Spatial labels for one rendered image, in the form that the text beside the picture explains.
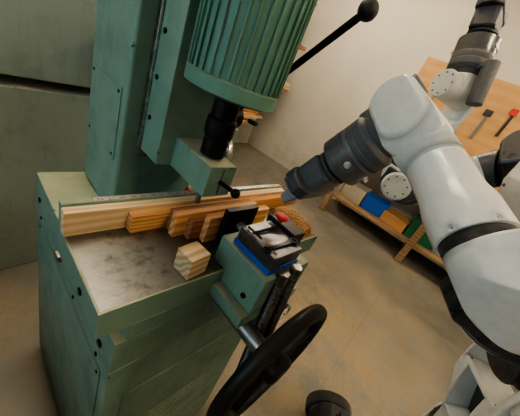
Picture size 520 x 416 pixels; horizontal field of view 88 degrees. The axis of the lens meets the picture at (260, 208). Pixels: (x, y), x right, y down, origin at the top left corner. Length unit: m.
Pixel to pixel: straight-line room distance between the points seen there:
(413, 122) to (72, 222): 0.53
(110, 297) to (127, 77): 0.43
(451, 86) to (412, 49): 3.11
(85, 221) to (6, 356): 1.01
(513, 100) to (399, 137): 3.38
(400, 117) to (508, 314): 0.22
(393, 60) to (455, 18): 0.63
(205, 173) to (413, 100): 0.36
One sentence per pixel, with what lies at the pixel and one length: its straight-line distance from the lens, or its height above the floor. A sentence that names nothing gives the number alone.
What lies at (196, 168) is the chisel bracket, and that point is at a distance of 0.57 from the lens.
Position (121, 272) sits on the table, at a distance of 0.51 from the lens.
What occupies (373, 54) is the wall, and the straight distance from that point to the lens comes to 4.00.
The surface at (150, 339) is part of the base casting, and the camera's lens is 0.60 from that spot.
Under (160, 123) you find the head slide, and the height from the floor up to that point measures 1.09.
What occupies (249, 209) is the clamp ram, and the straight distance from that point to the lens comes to 0.59.
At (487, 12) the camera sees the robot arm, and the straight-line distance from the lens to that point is 0.91.
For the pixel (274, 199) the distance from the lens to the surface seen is 0.83.
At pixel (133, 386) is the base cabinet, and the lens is 0.75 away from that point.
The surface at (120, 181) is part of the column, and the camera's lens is 0.75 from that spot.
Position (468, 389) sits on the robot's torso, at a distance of 1.00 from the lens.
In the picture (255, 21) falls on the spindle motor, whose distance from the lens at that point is 0.47.
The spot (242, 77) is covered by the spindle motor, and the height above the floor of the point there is 1.24.
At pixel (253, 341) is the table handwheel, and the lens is 0.58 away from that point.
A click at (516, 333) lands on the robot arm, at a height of 1.17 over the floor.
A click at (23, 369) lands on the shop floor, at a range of 1.48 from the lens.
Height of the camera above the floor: 1.27
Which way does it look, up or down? 27 degrees down
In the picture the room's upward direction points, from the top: 24 degrees clockwise
